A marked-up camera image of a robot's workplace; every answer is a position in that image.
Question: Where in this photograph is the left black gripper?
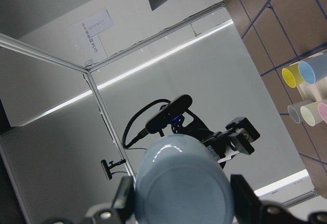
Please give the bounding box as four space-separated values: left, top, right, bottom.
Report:
176 111 260 168

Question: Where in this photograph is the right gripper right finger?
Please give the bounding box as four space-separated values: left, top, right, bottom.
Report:
230 175 263 223

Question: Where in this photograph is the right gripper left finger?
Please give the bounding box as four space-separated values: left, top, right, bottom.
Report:
111 176 135 223

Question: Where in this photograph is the light blue ikea cup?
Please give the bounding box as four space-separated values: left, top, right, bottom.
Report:
134 134 234 223

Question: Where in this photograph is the grey ikea cup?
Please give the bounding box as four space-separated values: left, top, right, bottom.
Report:
287 99 314 124

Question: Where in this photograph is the cream ikea cup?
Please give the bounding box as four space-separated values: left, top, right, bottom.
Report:
300 102 323 127

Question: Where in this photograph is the yellow ikea cup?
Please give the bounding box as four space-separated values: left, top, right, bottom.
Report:
282 63 304 88

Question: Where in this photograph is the pink ikea cup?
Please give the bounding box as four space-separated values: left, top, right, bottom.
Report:
318 102 327 123

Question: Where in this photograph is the cream serving tray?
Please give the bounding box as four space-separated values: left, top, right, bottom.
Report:
297 49 326 102

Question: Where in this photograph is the black frame mounted camera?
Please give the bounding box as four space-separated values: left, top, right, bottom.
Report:
100 159 126 180

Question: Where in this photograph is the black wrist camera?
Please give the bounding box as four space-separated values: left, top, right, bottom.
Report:
145 94 193 134

